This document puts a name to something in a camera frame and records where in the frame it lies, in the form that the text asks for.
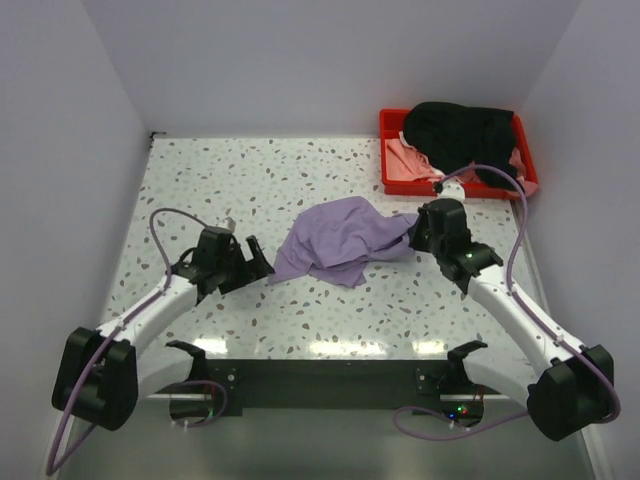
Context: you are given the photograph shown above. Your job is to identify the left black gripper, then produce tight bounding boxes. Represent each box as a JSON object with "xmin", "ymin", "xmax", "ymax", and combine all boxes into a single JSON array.
[{"xmin": 214, "ymin": 236, "xmax": 273, "ymax": 294}]

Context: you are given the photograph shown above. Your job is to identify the purple t shirt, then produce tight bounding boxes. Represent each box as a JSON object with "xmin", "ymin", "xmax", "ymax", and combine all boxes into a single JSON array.
[{"xmin": 269, "ymin": 196, "xmax": 418, "ymax": 288}]

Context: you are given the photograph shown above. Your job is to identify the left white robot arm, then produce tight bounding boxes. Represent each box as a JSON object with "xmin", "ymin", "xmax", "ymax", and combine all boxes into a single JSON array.
[{"xmin": 51, "ymin": 227, "xmax": 275, "ymax": 431}]

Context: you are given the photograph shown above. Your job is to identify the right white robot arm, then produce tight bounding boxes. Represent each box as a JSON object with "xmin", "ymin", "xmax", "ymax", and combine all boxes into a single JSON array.
[{"xmin": 409, "ymin": 198, "xmax": 621, "ymax": 441}]

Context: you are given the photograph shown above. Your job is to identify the pink t shirt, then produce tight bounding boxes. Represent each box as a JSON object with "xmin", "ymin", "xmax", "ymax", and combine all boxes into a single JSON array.
[{"xmin": 381, "ymin": 132, "xmax": 539, "ymax": 199}]

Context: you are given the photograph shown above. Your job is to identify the black t shirt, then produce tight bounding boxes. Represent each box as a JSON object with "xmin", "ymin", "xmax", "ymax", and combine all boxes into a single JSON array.
[{"xmin": 402, "ymin": 102, "xmax": 518, "ymax": 191}]

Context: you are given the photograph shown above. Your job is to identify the red plastic bin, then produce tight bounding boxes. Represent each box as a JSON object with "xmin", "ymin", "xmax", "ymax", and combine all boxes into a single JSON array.
[{"xmin": 379, "ymin": 109, "xmax": 539, "ymax": 200}]

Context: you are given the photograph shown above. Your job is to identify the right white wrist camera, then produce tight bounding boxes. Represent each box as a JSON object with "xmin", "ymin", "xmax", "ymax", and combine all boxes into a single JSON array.
[{"xmin": 434, "ymin": 180, "xmax": 466, "ymax": 201}]

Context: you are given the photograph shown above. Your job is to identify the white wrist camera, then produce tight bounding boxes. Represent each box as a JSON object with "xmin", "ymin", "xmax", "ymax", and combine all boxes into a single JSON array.
[
  {"xmin": 216, "ymin": 217, "xmax": 236, "ymax": 233},
  {"xmin": 434, "ymin": 180, "xmax": 466, "ymax": 201}
]

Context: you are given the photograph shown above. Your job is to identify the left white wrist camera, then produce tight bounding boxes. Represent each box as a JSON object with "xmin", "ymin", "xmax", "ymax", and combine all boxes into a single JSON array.
[{"xmin": 216, "ymin": 217, "xmax": 236, "ymax": 233}]

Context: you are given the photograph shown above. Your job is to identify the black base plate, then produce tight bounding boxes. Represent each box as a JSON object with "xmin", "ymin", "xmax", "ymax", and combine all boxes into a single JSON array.
[{"xmin": 167, "ymin": 340, "xmax": 487, "ymax": 418}]

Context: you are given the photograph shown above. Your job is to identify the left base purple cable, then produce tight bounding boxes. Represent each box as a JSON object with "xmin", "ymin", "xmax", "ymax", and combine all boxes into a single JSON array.
[{"xmin": 169, "ymin": 379, "xmax": 234, "ymax": 429}]

